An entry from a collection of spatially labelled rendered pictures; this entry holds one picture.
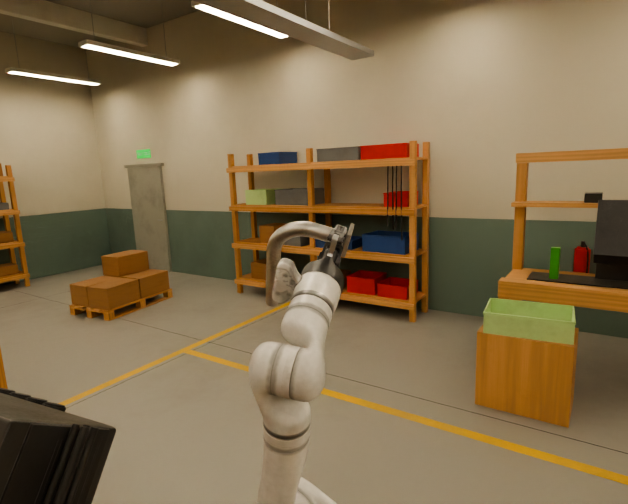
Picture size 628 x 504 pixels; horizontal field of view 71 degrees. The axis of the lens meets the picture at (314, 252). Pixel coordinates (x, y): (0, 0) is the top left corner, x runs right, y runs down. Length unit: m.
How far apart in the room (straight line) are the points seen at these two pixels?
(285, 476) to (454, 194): 5.27
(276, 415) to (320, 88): 6.23
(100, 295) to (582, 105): 6.26
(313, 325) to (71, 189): 10.08
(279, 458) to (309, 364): 0.17
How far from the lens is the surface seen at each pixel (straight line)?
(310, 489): 0.85
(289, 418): 0.65
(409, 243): 5.42
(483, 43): 5.87
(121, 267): 7.21
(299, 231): 0.84
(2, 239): 9.53
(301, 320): 0.64
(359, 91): 6.37
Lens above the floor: 1.91
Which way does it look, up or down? 11 degrees down
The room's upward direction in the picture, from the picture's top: 2 degrees counter-clockwise
